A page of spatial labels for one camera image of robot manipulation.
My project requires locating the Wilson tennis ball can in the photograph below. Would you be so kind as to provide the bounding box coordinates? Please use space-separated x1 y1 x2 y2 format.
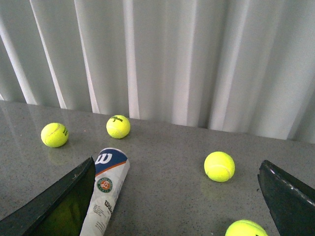
79 147 130 236

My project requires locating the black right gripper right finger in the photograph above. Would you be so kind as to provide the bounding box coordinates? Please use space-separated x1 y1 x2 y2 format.
257 160 315 236

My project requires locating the near bottom tennis ball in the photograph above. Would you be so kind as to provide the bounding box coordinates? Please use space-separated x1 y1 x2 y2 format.
225 219 268 236

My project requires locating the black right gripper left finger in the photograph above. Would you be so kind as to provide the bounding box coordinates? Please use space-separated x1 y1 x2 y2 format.
0 157 95 236

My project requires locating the plain yellow tennis ball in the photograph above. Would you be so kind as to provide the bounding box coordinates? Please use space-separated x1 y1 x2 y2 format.
204 151 235 182

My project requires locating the far left tennis ball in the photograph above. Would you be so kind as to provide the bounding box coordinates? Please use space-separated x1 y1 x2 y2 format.
41 123 69 148

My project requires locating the Wilson 3 tennis ball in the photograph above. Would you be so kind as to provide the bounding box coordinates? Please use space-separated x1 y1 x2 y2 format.
106 115 131 139

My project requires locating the white pleated curtain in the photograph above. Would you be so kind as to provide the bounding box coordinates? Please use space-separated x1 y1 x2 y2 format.
0 0 315 143

